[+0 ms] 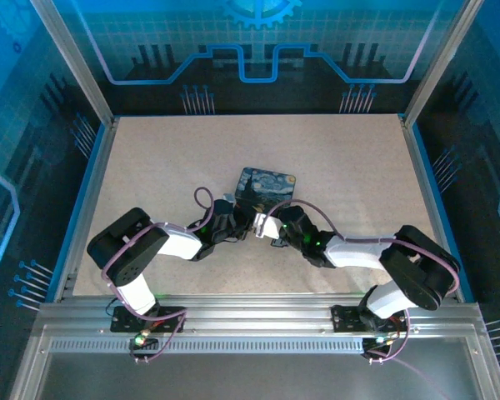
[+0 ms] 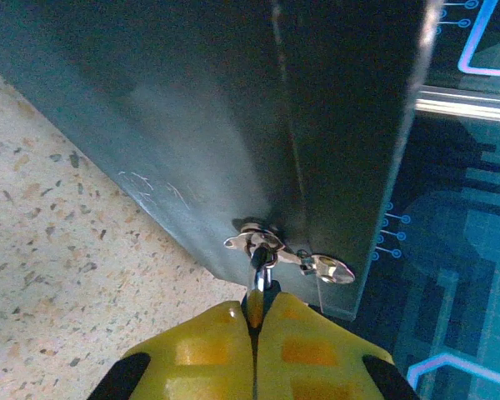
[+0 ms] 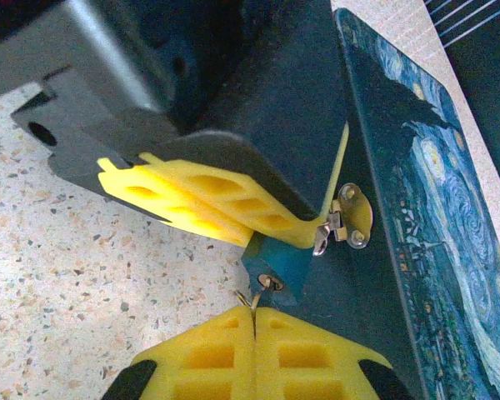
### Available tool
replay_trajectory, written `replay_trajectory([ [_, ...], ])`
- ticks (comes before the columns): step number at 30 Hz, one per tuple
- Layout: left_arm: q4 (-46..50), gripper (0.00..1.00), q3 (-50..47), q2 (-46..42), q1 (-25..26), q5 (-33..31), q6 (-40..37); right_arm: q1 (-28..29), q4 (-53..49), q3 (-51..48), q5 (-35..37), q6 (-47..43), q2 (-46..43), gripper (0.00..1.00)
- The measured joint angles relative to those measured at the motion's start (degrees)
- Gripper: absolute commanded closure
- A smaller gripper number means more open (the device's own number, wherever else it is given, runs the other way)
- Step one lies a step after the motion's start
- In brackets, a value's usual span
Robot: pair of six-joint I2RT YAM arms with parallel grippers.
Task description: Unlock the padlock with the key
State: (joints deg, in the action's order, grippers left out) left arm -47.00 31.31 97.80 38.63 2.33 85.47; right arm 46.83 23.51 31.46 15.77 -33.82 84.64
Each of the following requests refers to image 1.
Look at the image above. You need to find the aluminium frame side rail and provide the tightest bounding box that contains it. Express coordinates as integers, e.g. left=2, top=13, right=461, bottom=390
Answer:
left=52, top=118, right=120, bottom=302
left=398, top=112, right=477, bottom=303

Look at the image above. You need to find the aluminium frame cross rail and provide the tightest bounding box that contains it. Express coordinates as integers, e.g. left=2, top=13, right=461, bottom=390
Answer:
left=35, top=292, right=487, bottom=337

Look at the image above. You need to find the starry night print tin box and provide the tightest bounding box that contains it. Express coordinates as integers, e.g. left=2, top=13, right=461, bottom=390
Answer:
left=234, top=166, right=298, bottom=218

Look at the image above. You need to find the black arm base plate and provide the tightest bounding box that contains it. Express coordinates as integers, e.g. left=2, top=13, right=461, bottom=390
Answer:
left=330, top=303, right=410, bottom=334
left=109, top=305, right=188, bottom=334

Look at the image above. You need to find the aluminium frame corner post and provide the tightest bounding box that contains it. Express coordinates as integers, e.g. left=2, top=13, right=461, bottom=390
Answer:
left=402, top=0, right=484, bottom=128
left=29, top=0, right=118, bottom=128

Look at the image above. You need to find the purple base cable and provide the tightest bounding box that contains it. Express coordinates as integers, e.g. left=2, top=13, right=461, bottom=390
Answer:
left=128, top=310, right=188, bottom=364
left=366, top=317, right=413, bottom=364

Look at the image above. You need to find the slotted grey cable duct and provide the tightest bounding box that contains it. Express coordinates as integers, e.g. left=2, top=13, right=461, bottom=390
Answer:
left=48, top=337, right=367, bottom=355

